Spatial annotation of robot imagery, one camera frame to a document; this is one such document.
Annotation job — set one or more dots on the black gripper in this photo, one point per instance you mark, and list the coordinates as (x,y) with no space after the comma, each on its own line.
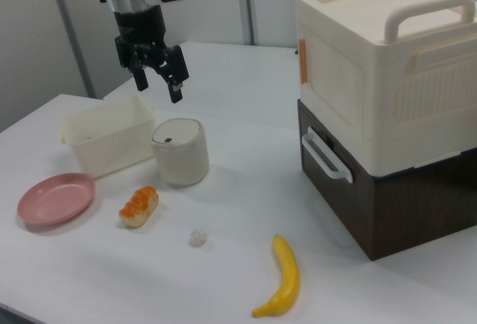
(139,33)

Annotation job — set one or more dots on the small cream trash can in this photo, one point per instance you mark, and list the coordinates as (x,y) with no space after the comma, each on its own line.
(182,160)

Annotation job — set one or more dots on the translucent white plastic container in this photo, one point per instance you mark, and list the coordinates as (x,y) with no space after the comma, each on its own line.
(112,149)

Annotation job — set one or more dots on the bread with orange topping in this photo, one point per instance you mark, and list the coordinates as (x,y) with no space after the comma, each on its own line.
(139,206)

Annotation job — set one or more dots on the pink plate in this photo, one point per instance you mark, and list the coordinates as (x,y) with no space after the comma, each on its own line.
(56,201)

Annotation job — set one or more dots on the crumpled white paper ball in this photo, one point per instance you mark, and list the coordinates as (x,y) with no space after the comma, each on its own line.
(198,238)

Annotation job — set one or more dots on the yellow banana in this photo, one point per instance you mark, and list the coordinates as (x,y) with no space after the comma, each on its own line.
(287,275)

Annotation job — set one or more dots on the dark brown drawer cabinet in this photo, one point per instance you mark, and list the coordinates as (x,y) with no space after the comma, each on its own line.
(410,219)

